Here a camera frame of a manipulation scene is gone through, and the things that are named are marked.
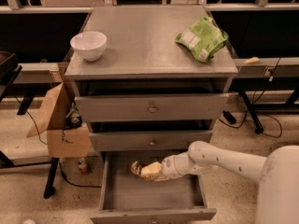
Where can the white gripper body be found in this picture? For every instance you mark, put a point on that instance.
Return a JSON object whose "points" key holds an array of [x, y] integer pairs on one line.
{"points": [[168, 167]]}

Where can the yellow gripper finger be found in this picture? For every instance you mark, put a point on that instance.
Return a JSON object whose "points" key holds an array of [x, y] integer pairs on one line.
{"points": [[156, 178], [152, 169]]}

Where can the orange soda can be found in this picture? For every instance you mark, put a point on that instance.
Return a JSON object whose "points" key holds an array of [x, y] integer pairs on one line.
{"points": [[136, 167]]}

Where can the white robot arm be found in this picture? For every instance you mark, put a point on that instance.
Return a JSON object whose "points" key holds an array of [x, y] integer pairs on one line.
{"points": [[277, 176]]}

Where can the grey middle drawer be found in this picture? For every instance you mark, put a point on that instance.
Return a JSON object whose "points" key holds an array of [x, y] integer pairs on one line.
{"points": [[117, 141]]}

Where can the grey open bottom drawer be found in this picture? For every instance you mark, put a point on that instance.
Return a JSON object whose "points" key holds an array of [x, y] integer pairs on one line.
{"points": [[128, 199]]}

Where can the grey top drawer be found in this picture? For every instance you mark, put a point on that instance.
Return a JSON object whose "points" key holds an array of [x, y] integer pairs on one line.
{"points": [[151, 107]]}

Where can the small can on floor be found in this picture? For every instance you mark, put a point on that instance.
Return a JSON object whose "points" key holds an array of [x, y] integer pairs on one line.
{"points": [[83, 166]]}

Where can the grey drawer cabinet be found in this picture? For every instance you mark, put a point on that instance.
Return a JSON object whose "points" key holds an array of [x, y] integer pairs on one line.
{"points": [[143, 58]]}

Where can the black power adapter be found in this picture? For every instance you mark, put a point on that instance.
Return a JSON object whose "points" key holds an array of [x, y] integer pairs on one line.
{"points": [[229, 117]]}

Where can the brown cardboard box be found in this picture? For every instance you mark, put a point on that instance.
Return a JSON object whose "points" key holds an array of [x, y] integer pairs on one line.
{"points": [[51, 119]]}

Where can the black stand leg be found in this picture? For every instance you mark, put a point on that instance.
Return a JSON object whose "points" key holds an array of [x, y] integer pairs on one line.
{"points": [[255, 119]]}

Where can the black table leg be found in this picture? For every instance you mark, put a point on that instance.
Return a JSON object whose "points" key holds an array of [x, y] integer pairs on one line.
{"points": [[50, 189]]}

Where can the green snack bag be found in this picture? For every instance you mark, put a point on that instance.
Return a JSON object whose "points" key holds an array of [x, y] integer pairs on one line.
{"points": [[203, 39]]}

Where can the yellow foam piece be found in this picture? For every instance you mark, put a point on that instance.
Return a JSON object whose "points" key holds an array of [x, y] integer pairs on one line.
{"points": [[251, 60]]}

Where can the white ceramic bowl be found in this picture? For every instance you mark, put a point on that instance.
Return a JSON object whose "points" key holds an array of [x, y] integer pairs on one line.
{"points": [[89, 45]]}

